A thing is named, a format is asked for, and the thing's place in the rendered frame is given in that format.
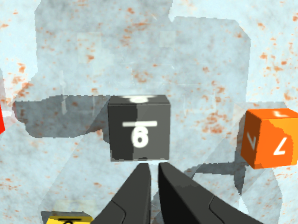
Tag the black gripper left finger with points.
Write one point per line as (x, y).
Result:
(132, 204)

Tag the red block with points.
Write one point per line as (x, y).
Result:
(2, 129)

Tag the dark grey block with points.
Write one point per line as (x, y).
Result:
(139, 128)

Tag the orange block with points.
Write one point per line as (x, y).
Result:
(270, 138)

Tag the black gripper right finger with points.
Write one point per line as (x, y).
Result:
(183, 201)

